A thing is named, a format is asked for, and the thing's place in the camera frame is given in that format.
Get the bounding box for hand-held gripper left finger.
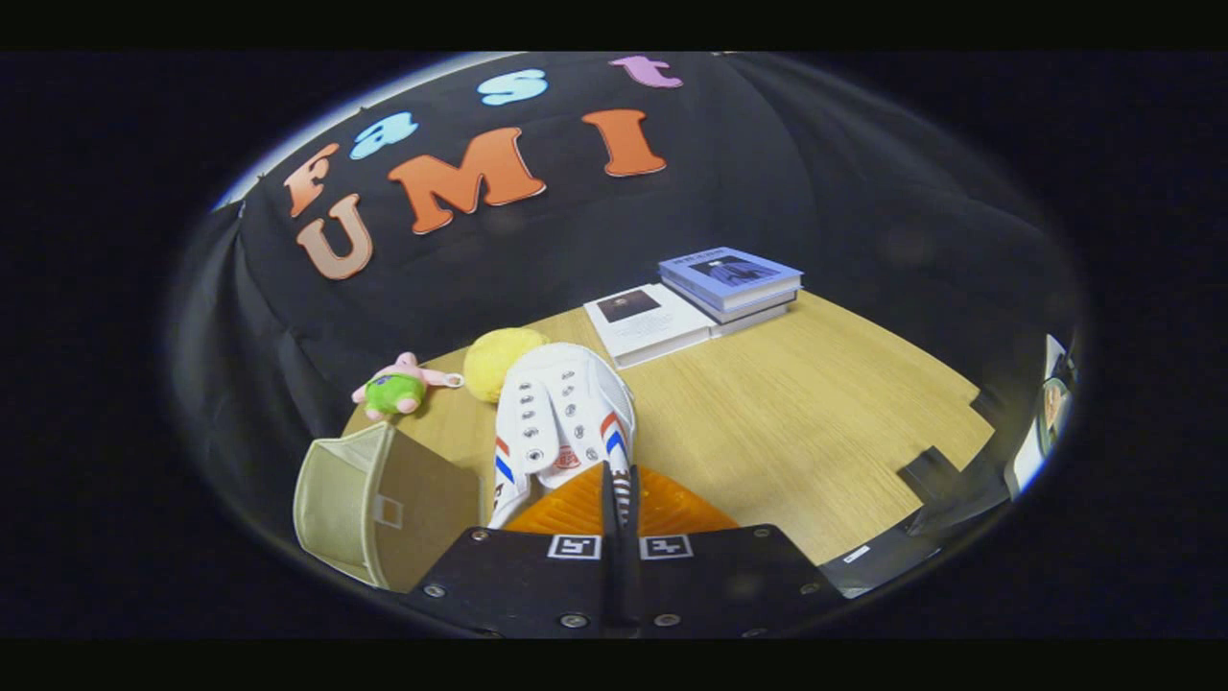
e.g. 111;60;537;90
403;463;620;639

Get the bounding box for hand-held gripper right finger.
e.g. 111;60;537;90
619;465;850;639

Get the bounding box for white canvas shoe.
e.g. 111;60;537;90
487;342;638;530

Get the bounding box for beige fabric storage box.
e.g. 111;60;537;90
293;420;482;593

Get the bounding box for yellow fluffy ball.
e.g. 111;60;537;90
462;327;551;405

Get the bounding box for white book with dark picture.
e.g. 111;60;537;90
583;282;717;371

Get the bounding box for pink and green plush toy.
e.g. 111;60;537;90
350;351;465;422

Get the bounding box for grey book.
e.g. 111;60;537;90
710;292;800;340

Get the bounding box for blue book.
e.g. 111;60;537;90
658;246;805;314

